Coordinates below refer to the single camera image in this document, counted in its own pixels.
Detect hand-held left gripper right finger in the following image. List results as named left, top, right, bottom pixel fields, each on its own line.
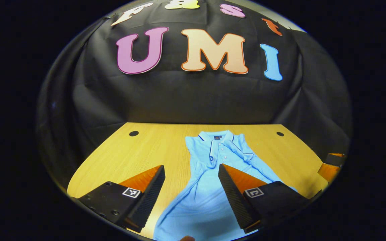
left=217, top=163, right=311, bottom=234

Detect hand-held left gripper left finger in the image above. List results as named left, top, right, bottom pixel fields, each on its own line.
left=71, top=165, right=166, bottom=233

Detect light blue T-shirt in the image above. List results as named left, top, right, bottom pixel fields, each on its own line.
left=153, top=130, right=299, bottom=241

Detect black backdrop cloth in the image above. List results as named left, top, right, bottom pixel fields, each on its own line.
left=36, top=0, right=352, bottom=188

